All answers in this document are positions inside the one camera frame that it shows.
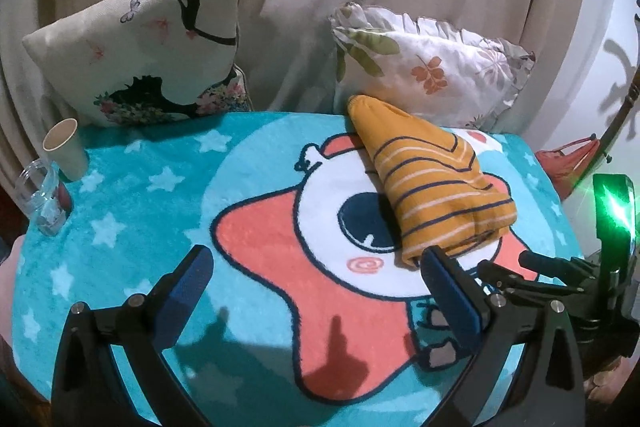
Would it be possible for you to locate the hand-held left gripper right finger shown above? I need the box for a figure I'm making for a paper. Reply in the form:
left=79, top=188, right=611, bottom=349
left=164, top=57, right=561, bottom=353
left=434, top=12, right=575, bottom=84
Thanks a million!
left=420, top=246, right=586, bottom=427

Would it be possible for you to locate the beige paper cup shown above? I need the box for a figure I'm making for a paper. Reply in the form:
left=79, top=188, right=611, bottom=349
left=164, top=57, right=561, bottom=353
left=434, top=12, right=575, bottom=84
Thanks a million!
left=41, top=118, right=90, bottom=182

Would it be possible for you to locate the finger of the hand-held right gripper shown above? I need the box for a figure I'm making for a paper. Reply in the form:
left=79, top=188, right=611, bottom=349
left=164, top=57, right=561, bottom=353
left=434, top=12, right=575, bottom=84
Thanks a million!
left=477, top=259, right=543, bottom=295
left=517, top=251, right=598, bottom=285

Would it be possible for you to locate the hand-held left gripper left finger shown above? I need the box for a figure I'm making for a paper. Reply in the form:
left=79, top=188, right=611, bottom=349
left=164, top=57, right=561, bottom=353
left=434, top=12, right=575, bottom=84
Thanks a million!
left=51, top=244, right=216, bottom=427

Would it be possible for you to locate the cream eyelash print cushion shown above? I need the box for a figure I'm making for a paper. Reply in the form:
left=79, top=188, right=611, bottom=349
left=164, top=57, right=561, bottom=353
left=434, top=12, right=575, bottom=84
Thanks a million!
left=22, top=0, right=251, bottom=128

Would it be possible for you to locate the brown wooden stick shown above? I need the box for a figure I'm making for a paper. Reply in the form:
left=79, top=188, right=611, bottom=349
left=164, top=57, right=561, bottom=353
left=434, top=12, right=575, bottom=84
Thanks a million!
left=597, top=67, right=640, bottom=158

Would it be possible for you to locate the white floral ruffled pillow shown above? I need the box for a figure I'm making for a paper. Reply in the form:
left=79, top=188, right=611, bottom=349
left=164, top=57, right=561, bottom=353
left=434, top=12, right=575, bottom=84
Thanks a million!
left=329, top=3, right=536, bottom=130

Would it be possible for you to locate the teal star printed mat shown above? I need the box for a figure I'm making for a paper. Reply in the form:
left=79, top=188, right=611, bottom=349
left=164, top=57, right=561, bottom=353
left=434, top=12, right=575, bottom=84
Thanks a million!
left=10, top=111, right=586, bottom=427

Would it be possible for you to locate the clear glass mug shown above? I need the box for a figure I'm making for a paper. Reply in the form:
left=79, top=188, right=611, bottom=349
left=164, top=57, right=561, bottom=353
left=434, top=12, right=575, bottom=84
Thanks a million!
left=15, top=159, right=68, bottom=237

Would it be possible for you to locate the red plastic bag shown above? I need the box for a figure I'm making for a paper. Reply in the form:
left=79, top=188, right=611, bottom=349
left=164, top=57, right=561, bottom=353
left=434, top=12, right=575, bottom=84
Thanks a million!
left=535, top=134, right=608, bottom=202

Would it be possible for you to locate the yellow striped sweater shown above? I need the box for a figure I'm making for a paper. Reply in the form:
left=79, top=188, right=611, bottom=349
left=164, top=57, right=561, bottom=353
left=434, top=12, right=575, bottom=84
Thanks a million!
left=346, top=94, right=517, bottom=270

